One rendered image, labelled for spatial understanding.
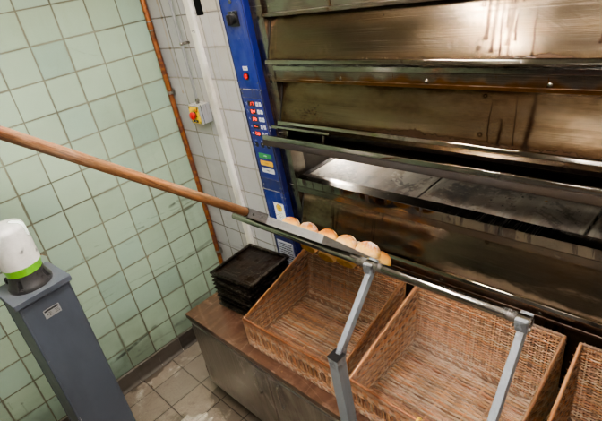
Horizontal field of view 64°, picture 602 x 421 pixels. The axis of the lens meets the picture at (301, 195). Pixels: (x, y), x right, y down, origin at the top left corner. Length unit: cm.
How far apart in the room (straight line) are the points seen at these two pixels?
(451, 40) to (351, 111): 49
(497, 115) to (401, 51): 36
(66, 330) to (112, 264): 87
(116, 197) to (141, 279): 52
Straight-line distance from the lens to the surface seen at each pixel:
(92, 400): 223
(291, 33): 196
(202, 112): 252
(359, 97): 181
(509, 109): 153
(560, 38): 142
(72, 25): 262
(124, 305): 297
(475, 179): 147
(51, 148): 125
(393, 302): 200
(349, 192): 201
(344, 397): 167
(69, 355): 208
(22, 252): 191
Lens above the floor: 206
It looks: 25 degrees down
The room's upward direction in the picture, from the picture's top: 11 degrees counter-clockwise
